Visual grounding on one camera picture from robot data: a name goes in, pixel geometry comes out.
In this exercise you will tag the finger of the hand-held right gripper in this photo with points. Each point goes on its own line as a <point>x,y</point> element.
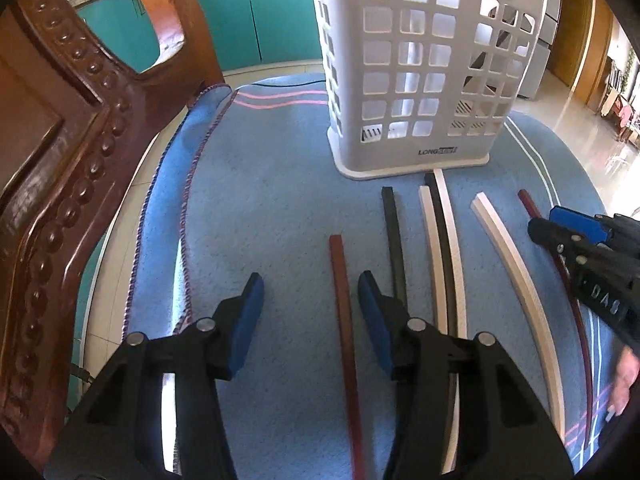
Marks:
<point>575,222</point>
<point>555,240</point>

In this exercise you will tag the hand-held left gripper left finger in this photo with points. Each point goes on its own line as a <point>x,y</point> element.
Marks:
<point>247,320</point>

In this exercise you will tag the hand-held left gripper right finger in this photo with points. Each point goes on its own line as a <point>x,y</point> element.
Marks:
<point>372,310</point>

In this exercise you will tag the red-brown chopstick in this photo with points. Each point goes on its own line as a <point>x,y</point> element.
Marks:
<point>342,285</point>

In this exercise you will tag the dark red chopstick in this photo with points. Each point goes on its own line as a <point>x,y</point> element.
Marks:
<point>527,205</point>

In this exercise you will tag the white chopstick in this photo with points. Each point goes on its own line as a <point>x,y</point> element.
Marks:
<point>430,240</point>
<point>512,262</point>
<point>456,260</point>

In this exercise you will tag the black chopstick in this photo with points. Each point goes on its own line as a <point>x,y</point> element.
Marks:
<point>445,260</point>
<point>392,230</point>

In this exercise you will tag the white plastic utensil holder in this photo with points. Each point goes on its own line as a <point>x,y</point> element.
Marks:
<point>352,110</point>

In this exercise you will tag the person's right hand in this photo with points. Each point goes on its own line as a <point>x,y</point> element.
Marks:
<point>625,377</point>

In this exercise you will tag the blue striped towel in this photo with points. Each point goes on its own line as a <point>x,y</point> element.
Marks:
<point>260,200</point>

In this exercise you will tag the grey refrigerator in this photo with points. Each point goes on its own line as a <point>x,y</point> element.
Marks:
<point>537,60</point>

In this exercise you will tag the wooden door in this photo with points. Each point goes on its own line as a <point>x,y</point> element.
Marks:
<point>570,35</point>

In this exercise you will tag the carved wooden chair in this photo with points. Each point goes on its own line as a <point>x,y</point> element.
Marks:
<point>60,160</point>

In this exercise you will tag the teal lower kitchen cabinets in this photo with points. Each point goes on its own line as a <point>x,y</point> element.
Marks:
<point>280,10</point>

